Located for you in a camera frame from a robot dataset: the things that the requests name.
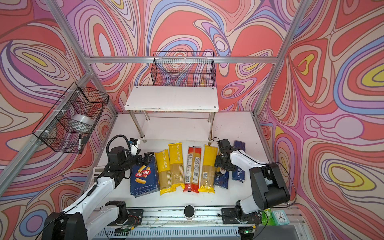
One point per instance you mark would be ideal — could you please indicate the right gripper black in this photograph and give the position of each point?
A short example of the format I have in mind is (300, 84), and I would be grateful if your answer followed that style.
(218, 162)

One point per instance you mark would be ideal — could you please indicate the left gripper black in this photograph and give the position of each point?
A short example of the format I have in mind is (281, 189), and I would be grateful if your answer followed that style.
(146, 161)

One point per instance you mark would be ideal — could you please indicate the blue clear spaghetti bag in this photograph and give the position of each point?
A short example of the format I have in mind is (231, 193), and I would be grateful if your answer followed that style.
(221, 178)

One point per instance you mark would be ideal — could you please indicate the blue Barilla rigatoni box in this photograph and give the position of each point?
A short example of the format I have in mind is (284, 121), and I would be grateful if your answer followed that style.
(145, 179)

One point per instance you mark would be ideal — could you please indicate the blue Barilla spaghetti box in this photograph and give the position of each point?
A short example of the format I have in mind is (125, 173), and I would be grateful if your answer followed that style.
(239, 174)

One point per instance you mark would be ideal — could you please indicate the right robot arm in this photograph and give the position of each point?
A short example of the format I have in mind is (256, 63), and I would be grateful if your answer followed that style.
(268, 187)

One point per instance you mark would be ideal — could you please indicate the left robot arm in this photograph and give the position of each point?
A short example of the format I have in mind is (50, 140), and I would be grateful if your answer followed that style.
(79, 221)

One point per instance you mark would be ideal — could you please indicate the white two-tier shelf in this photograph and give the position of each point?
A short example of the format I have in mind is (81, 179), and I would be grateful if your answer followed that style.
(145, 99)

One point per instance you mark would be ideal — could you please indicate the yellow spaghetti bag barcode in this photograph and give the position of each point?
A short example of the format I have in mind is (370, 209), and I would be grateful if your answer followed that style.
(208, 170)

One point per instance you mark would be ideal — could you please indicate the yellow Pastatime bag left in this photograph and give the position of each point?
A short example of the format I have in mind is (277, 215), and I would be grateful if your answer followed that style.
(164, 170)

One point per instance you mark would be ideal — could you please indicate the yellow pastatime bag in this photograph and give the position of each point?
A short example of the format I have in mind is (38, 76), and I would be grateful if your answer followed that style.
(164, 170)
(177, 166)

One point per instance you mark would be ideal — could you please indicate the yellow Pastatime bag right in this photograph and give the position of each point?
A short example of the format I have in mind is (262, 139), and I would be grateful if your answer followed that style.
(177, 166)

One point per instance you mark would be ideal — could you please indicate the red spaghetti bag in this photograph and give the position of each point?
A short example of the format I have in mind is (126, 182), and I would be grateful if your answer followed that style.
(192, 175)

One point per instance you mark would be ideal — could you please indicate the round black white sensor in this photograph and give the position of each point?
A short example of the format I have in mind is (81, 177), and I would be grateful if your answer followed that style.
(189, 212)

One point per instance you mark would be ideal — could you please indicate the black marker pen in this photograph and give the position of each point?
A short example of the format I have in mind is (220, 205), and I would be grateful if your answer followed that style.
(80, 143)

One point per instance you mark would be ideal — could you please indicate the silver tape roll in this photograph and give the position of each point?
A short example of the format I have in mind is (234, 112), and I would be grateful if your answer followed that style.
(83, 119)

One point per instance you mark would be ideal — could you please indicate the green alarm clock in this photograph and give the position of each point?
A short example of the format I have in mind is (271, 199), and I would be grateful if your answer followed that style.
(280, 218)

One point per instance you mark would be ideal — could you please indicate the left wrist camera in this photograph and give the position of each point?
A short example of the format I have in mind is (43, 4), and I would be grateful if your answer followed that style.
(134, 150)

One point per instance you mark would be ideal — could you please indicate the black wire basket left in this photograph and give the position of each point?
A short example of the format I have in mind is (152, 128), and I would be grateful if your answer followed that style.
(61, 133)

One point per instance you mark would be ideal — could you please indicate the black wire basket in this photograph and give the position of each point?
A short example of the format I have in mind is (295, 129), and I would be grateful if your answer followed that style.
(183, 69)
(61, 133)

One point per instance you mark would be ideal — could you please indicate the black wire basket back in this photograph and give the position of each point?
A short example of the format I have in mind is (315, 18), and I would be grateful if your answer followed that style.
(183, 69)

